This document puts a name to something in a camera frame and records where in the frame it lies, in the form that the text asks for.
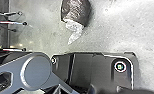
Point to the grey robot torso link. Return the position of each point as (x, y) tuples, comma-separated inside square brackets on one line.
[(33, 71)]

